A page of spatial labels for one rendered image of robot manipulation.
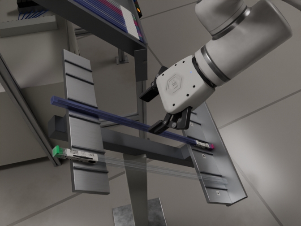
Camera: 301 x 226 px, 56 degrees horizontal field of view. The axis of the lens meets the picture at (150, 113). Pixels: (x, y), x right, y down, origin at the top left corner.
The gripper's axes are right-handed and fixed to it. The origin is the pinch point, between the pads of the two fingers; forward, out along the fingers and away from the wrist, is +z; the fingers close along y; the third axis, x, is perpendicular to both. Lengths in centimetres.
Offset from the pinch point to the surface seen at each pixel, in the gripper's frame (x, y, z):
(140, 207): 37, 3, 41
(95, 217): 52, -10, 85
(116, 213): 59, -9, 76
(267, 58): 147, -96, -16
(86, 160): -14.5, 11.8, 5.9
